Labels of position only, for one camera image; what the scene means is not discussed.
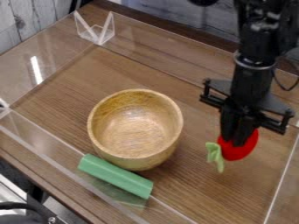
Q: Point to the green rectangular block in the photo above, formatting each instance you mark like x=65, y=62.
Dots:
x=120, y=177

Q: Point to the clear acrylic tray enclosure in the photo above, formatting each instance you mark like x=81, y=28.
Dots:
x=57, y=75

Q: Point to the clear acrylic corner bracket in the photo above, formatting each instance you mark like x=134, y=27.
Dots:
x=95, y=33

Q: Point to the black metal mount bracket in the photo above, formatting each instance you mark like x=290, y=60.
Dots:
x=42, y=214

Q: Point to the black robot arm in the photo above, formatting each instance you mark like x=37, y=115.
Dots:
x=269, y=35

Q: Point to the red plush fruit green leaf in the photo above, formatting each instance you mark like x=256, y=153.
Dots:
x=224, y=151

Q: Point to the wooden bowl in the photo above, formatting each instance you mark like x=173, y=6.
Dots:
x=136, y=126

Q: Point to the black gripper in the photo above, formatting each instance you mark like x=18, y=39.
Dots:
x=248, y=107

